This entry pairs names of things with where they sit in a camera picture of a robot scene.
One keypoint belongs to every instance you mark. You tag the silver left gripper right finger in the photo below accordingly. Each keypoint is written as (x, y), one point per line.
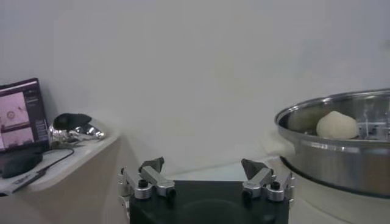
(259, 179)

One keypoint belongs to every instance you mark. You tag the stainless steel steamer basket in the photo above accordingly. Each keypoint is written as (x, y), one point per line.
(335, 164)

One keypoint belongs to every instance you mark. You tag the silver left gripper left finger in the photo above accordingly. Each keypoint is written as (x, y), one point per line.
(155, 178)

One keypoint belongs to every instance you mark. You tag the white side table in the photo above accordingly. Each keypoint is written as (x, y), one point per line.
(76, 188)

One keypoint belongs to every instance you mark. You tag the grey usb hub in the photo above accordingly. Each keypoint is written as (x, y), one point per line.
(21, 181)

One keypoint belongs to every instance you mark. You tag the chrome headset with black visor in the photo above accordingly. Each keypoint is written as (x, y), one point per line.
(73, 126)

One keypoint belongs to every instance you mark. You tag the white steamed baozi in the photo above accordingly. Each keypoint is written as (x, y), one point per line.
(336, 126)

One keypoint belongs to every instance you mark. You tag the black computer mouse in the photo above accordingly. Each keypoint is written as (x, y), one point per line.
(18, 164)

